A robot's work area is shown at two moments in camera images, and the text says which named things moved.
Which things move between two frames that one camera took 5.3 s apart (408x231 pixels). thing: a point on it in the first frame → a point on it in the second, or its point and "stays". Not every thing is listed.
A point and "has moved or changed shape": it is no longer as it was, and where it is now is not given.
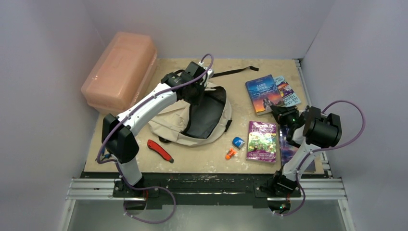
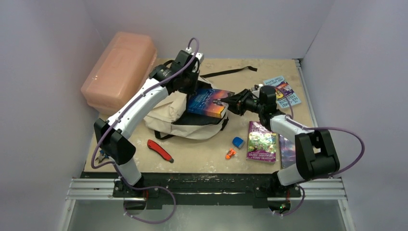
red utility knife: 159,148 stays
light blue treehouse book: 288,95 stays
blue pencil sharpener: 238,142 stays
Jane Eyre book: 264,94 has moved or changed shape
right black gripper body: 280,113 → 241,104
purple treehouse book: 261,142 stays
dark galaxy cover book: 286,149 stays
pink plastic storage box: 120,74 stays
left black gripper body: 195,95 → 189,85
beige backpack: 192,122 has moved or changed shape
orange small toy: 230,153 stays
